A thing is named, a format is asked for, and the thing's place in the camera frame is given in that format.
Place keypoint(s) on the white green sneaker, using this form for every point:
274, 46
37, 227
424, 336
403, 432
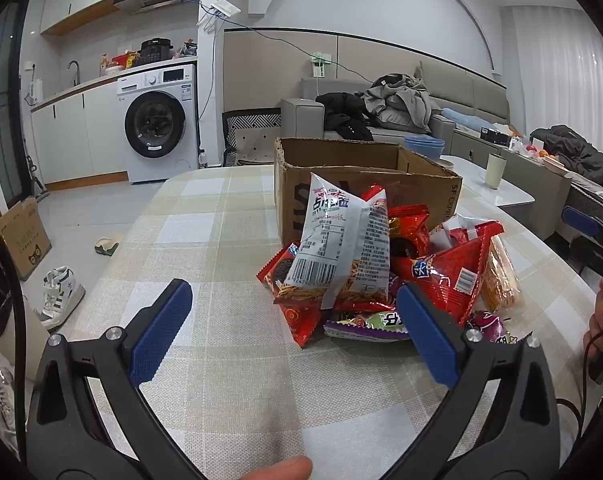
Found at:
61, 295

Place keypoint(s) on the person's right hand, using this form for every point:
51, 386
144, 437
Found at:
600, 310

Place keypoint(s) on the white cup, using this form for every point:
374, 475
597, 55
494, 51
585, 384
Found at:
495, 172

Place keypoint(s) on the white noodle snack bag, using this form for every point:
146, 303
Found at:
331, 240

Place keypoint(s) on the blue bowls stack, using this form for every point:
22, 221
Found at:
424, 144

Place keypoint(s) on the water bottle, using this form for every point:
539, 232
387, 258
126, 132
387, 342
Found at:
203, 159

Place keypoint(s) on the grey sofa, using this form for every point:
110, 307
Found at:
301, 120

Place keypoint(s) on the white coffee table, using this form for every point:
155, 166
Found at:
481, 195

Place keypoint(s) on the dark glass door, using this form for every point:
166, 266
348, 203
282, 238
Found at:
8, 110

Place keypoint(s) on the yellow red food packages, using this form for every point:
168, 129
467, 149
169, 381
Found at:
121, 62

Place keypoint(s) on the grey clothes pile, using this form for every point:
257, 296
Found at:
406, 100

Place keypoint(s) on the black pressure cooker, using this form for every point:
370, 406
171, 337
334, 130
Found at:
156, 51

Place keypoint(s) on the dark coat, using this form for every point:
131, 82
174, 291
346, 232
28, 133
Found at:
581, 155

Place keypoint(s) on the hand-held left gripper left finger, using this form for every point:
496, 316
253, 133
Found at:
161, 330

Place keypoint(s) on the fruit pile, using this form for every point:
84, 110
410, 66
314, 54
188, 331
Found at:
536, 150

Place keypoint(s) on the plaid tablecloth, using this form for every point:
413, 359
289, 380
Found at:
221, 240

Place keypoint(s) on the clear cracker packet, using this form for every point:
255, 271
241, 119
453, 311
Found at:
501, 280

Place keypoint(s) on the green beige slipper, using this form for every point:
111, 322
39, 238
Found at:
106, 246

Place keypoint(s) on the white washing machine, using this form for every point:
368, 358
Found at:
156, 125

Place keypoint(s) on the red white snack packet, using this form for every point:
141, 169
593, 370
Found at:
376, 199

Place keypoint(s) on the large red snack bag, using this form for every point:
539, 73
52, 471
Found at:
446, 270

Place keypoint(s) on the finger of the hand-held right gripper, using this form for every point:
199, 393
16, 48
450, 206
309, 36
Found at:
581, 220
591, 257

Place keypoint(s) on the red glossy snack packet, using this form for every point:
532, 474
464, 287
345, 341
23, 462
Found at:
409, 230

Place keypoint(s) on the printed cardboard box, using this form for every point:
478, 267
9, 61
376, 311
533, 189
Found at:
23, 240

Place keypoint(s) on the red swirl snack packet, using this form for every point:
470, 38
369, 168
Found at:
301, 322

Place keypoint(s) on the kitchen faucet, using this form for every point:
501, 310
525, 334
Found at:
76, 66

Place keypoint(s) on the red cookie packet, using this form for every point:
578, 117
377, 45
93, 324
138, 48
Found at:
281, 270

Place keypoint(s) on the brown cardboard box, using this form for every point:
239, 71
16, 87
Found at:
341, 152

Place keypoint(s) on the grey side cabinet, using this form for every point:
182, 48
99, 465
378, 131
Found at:
531, 195

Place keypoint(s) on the light blue pillow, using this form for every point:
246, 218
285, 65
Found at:
466, 120

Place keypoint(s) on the white curtain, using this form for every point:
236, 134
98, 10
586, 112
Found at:
556, 70

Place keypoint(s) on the small black box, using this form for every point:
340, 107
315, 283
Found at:
496, 136

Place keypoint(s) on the purple gummy candy bag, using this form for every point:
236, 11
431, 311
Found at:
371, 323

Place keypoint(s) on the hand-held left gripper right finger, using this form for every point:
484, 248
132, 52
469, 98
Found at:
426, 330

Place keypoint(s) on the white lower kitchen cabinets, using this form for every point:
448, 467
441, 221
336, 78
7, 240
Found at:
81, 135

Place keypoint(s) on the person's left hand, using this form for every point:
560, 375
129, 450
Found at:
281, 470

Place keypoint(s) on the wall socket with charger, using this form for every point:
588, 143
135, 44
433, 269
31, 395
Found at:
319, 65

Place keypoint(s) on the black jacket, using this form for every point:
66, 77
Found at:
344, 110

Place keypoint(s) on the patterned folded rug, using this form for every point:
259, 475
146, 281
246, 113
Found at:
251, 135

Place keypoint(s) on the white wall router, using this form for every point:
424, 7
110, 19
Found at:
224, 9

